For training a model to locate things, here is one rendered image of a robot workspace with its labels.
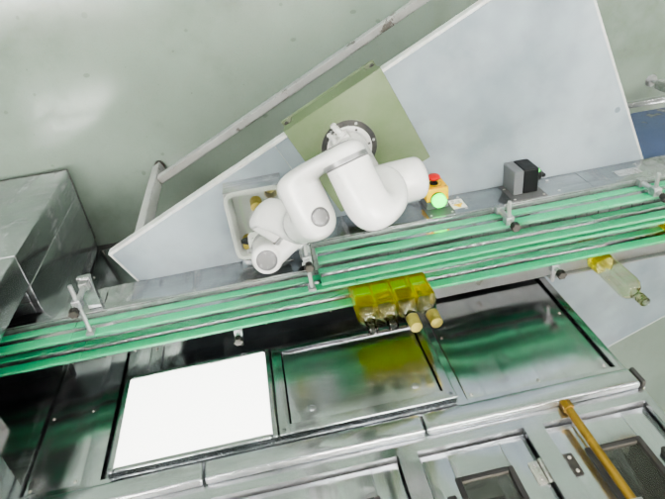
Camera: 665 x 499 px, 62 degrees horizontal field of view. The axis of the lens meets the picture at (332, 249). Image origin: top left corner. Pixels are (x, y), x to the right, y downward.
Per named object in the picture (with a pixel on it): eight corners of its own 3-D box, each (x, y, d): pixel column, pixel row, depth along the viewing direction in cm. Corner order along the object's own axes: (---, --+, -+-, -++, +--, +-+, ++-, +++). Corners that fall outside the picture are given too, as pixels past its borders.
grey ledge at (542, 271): (402, 288, 190) (411, 307, 180) (400, 266, 185) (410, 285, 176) (659, 236, 198) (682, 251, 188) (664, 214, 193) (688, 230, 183)
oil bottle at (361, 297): (346, 286, 174) (360, 330, 156) (344, 271, 171) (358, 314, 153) (363, 283, 174) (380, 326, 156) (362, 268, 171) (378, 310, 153)
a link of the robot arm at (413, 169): (355, 167, 112) (431, 149, 113) (345, 174, 136) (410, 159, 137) (365, 213, 113) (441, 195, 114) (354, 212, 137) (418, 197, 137)
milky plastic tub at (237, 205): (237, 247, 174) (237, 261, 167) (221, 182, 162) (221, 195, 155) (291, 237, 176) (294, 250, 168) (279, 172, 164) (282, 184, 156)
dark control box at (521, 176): (502, 184, 179) (513, 195, 172) (503, 161, 175) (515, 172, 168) (525, 180, 180) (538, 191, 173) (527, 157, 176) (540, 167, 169)
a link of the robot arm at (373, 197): (385, 147, 112) (397, 138, 98) (414, 207, 114) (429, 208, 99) (325, 176, 112) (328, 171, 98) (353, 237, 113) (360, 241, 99)
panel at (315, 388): (129, 383, 166) (109, 481, 137) (126, 376, 164) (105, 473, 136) (419, 323, 173) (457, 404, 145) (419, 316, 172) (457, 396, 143)
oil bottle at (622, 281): (587, 265, 186) (635, 312, 164) (587, 251, 183) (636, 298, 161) (603, 259, 186) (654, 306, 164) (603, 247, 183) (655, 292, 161)
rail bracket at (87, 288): (94, 299, 172) (78, 348, 153) (74, 254, 163) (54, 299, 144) (110, 296, 172) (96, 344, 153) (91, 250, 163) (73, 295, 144)
